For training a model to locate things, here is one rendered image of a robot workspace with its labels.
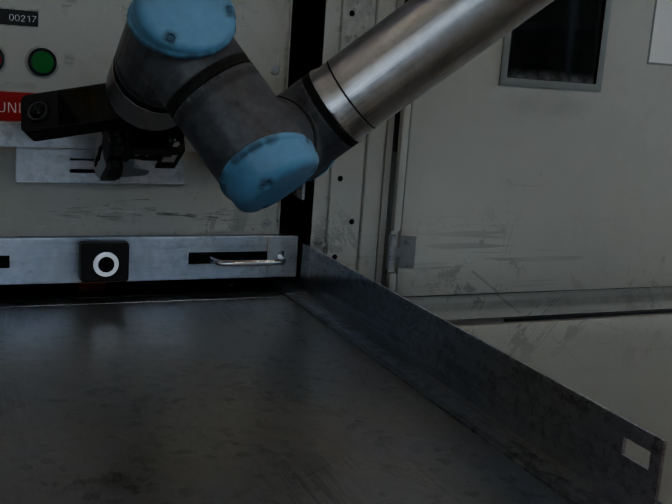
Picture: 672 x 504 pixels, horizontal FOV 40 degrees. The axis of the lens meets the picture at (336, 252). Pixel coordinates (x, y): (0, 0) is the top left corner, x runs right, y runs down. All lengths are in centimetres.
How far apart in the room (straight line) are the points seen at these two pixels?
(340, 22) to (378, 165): 20
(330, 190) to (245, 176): 46
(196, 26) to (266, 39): 43
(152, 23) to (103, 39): 38
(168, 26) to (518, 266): 76
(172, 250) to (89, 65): 26
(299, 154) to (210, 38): 13
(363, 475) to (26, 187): 63
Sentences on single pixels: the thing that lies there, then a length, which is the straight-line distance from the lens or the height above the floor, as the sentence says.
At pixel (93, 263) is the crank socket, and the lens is 119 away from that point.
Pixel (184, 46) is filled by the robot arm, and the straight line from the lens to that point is 82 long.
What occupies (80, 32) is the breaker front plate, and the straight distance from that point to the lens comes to 120.
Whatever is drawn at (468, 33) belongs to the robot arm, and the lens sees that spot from 93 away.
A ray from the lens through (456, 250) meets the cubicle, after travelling 135.
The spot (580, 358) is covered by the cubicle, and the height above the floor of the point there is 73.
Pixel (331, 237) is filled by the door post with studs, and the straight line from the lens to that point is 127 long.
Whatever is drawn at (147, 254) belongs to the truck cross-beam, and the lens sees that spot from 123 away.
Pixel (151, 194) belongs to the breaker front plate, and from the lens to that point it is 123.
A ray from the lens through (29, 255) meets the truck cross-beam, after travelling 121.
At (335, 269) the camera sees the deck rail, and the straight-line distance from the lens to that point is 118.
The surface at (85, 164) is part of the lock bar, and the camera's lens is 122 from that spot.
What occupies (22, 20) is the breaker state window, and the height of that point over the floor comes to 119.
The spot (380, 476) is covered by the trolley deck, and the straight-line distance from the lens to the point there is 75.
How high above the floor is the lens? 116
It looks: 11 degrees down
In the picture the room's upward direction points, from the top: 4 degrees clockwise
